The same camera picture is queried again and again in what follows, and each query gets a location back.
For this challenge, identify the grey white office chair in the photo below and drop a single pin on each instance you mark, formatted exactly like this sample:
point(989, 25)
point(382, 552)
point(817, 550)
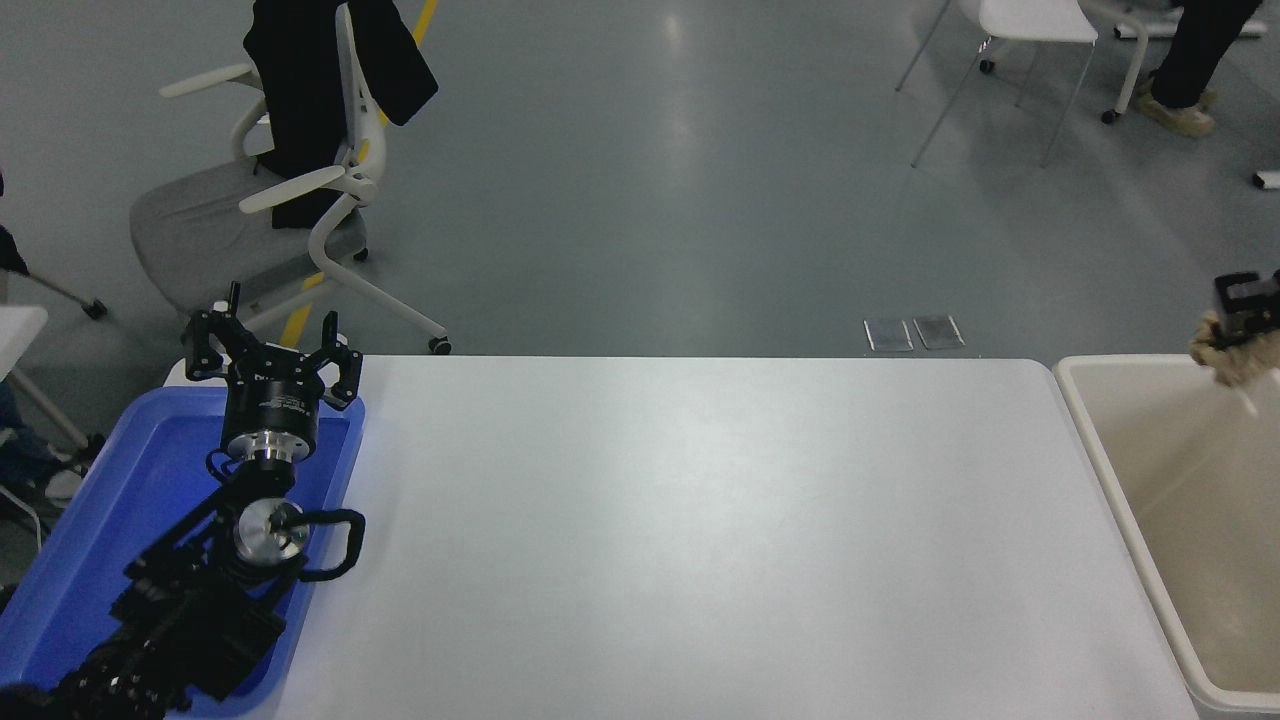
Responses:
point(200, 225)

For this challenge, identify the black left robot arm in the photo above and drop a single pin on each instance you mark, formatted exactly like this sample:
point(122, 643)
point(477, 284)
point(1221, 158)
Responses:
point(190, 620)

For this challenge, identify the black jacket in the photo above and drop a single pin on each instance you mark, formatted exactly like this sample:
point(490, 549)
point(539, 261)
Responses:
point(300, 90)

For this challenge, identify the white wheeled frame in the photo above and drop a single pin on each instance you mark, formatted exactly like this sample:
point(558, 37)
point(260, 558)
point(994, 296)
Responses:
point(1136, 70)

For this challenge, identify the small white side table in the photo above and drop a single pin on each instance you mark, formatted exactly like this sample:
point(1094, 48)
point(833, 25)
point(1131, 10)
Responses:
point(18, 335)

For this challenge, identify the white metal-legged chair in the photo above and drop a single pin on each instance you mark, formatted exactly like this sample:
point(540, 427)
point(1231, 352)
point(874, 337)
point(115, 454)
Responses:
point(1035, 20)

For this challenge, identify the grey chair leg with caster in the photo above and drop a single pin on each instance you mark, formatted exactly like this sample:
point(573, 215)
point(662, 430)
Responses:
point(60, 290)

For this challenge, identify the white tube end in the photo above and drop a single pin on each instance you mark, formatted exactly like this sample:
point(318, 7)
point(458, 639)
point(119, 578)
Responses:
point(1268, 180)

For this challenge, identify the blue plastic tray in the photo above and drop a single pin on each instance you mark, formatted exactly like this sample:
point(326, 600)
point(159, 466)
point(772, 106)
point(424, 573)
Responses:
point(110, 500)

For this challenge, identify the tan paper ball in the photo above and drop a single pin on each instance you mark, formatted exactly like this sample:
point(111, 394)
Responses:
point(1242, 364)

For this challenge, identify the person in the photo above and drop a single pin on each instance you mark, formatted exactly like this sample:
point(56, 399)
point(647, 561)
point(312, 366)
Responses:
point(1200, 50)
point(25, 445)

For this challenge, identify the large pale plastic bin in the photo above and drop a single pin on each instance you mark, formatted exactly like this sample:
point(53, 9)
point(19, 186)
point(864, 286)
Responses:
point(1200, 520)

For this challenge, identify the silver floor plate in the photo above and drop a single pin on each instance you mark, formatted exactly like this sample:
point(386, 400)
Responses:
point(938, 332)
point(888, 335)

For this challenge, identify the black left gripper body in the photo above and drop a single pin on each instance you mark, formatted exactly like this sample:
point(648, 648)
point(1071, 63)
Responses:
point(270, 400)

